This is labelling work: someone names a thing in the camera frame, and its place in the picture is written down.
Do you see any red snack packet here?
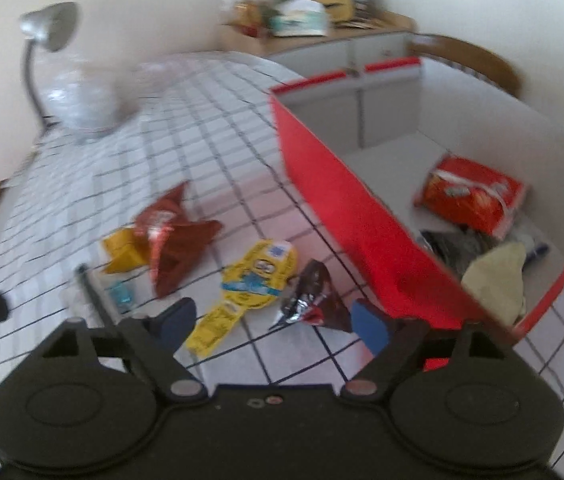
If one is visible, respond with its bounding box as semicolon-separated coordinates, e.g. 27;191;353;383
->
414;155;530;241

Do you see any blue candy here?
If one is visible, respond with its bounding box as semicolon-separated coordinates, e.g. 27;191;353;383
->
107;280;135;311

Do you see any silver snack packet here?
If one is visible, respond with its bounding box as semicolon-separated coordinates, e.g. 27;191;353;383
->
74;262;123;328

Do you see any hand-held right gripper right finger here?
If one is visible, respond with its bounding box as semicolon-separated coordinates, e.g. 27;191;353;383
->
342;299;512;396

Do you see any small dark brown packet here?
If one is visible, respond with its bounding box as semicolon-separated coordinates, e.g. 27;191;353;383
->
269;259;353;333

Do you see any silver desk lamp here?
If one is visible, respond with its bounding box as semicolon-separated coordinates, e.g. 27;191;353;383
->
18;1;80;131

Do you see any wooden slatted chair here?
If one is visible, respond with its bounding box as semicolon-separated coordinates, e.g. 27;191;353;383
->
409;34;522;98

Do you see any brown chip bag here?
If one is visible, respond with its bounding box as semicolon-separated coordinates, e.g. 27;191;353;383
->
133;180;223;300

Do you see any cream snack packet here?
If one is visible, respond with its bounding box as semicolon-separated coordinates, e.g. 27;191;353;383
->
460;241;528;328

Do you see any light blue snack packet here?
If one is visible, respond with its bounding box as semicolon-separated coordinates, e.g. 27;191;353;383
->
509;220;551;273

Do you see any clear plastic bag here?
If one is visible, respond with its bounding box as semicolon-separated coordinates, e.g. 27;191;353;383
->
44;57;173;143

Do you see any red cardboard box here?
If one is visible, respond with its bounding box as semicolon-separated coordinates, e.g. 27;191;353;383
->
268;55;564;356

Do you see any yellow box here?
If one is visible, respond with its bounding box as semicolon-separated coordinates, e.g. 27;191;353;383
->
309;0;357;23

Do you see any grey wooden cabinet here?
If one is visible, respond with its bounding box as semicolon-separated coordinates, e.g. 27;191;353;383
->
219;12;417;83

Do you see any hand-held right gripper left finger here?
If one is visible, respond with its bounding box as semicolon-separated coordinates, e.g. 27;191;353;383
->
37;297;209;401

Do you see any yellow cartoon snack packet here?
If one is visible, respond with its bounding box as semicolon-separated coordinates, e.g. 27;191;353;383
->
184;239;300;360

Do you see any black snack packet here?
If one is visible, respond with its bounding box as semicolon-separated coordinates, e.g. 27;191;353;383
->
419;227;500;281

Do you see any small yellow packet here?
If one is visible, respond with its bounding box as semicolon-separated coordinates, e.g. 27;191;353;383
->
102;227;150;275

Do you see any checked white tablecloth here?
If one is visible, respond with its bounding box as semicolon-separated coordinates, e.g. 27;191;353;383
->
0;52;564;461

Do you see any orange drink bottle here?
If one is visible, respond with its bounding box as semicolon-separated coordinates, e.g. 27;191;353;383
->
232;0;263;31

